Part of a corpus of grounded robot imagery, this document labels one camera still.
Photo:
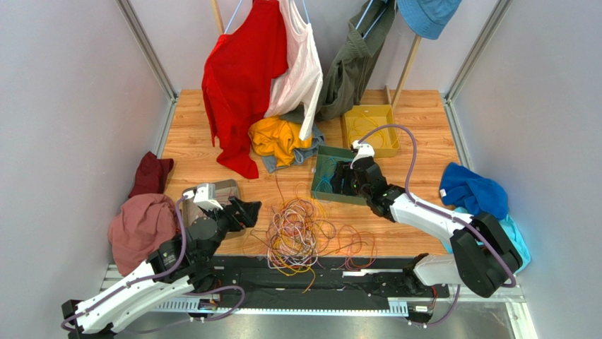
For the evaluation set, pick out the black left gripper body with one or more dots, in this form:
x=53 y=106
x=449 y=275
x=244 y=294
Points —
x=235 y=222

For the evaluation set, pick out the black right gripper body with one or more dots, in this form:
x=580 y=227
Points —
x=350 y=176

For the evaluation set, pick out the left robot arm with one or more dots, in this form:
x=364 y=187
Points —
x=181 y=266

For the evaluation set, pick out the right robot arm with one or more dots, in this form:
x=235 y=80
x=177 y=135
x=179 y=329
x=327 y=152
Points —
x=483 y=257

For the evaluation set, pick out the grey plastic tray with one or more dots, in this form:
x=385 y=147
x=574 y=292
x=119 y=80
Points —
x=224 y=189

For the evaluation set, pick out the green plastic tray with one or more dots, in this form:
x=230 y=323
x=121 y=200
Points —
x=321 y=190

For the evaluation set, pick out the grey-blue cloth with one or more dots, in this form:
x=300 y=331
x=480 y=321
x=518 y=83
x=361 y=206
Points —
x=301 y=155

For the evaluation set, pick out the yellow plastic tray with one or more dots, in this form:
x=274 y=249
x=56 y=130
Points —
x=362 y=119

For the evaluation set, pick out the yellow crumpled garment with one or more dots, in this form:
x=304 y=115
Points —
x=279 y=138

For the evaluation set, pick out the olive green hanging garment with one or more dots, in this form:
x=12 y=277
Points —
x=348 y=76

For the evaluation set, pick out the dusty pink cloth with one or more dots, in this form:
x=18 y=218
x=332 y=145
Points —
x=145 y=221

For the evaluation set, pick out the maroon cloth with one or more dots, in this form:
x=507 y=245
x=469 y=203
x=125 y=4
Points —
x=151 y=175

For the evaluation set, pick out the white hanging tank top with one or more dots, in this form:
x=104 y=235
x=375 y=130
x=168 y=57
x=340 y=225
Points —
x=301 y=83

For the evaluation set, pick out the dark blue cloth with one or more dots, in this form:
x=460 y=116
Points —
x=460 y=187

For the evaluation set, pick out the wooden rack pole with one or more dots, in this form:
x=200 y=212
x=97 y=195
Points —
x=393 y=99

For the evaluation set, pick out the red hanging shirt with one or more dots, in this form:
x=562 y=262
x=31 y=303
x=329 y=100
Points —
x=237 y=80

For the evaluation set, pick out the turquoise cloth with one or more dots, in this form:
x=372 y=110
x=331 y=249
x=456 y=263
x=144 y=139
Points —
x=509 y=227

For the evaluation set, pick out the light blue bucket hat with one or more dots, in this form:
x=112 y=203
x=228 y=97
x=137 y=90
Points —
x=427 y=18

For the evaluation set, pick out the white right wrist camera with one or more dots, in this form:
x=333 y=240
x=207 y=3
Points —
x=361 y=150

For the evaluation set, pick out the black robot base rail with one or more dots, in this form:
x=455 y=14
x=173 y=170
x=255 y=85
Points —
x=383 y=276

